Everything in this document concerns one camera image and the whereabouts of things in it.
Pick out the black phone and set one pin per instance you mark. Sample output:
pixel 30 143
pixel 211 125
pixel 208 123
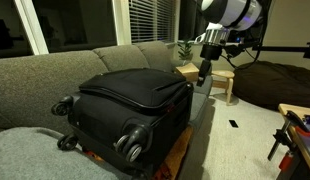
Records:
pixel 233 123

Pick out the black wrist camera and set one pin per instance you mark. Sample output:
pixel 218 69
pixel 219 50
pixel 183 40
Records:
pixel 232 50

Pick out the light wooden table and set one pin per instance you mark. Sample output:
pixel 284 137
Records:
pixel 295 146

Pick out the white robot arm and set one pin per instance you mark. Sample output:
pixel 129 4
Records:
pixel 235 13

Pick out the black fabric suitcase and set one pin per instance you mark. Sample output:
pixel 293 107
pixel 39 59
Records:
pixel 128 100

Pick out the black boom rod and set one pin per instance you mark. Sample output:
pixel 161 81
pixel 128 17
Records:
pixel 285 48

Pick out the black metal table clamp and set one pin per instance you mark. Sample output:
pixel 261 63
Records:
pixel 278 138

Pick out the round wooden stool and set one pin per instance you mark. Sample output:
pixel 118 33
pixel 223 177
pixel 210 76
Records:
pixel 225 75

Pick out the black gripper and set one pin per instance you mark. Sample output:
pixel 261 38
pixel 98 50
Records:
pixel 211 52

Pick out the white window blind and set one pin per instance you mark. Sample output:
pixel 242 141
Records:
pixel 151 20

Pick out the dark brown bean bag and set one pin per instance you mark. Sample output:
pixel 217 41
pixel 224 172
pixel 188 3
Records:
pixel 275 85

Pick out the green potted plant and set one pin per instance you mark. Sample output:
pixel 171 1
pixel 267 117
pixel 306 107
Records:
pixel 185 51

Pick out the white window frame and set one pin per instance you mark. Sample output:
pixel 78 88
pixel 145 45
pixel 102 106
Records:
pixel 31 30

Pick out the grey fabric sofa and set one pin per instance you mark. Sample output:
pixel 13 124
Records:
pixel 35 83

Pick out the small wooden side table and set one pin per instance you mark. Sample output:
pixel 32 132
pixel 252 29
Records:
pixel 188 71

